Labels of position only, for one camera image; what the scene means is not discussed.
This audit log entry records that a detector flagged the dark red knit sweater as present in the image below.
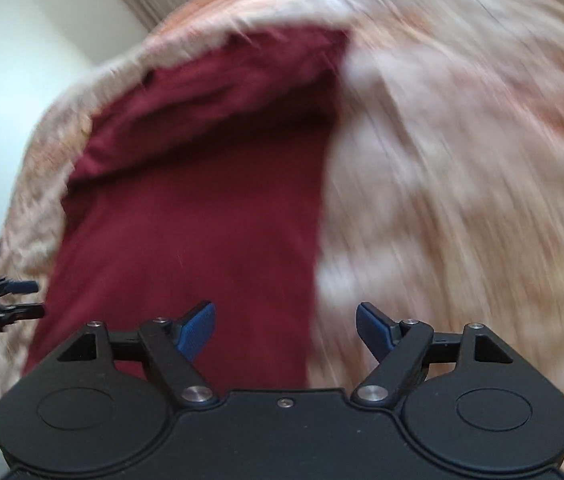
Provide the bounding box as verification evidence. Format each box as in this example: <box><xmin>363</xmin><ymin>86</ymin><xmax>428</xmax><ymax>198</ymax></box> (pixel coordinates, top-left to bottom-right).
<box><xmin>27</xmin><ymin>26</ymin><xmax>349</xmax><ymax>391</ymax></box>

